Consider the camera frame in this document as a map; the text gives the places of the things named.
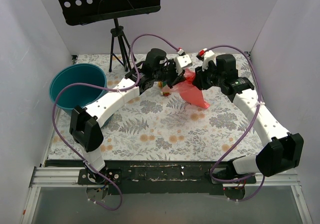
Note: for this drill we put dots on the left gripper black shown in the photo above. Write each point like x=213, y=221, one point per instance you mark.
x=172, y=75

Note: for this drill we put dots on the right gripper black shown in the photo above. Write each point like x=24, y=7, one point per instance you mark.
x=200, y=79

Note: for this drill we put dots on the red plastic trash bag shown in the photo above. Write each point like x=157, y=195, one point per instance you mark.
x=188, y=92

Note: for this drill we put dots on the teal plastic trash bin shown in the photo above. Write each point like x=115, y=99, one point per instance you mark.
x=78, y=95

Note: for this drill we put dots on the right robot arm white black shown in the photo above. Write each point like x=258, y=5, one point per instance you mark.
x=281, y=151

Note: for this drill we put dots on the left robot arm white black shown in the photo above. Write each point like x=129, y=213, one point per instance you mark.
x=86, y=123

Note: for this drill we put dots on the colourful toy brick car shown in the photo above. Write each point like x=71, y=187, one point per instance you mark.
x=164, y=89

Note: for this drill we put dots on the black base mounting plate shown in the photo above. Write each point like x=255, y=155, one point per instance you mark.
x=158, y=177

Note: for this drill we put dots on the black music stand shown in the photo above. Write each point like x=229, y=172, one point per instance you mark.
x=83, y=12

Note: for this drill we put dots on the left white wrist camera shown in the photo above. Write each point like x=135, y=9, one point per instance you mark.
x=182, y=61

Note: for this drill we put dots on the aluminium frame rail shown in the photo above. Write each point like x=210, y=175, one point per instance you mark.
x=55, y=197

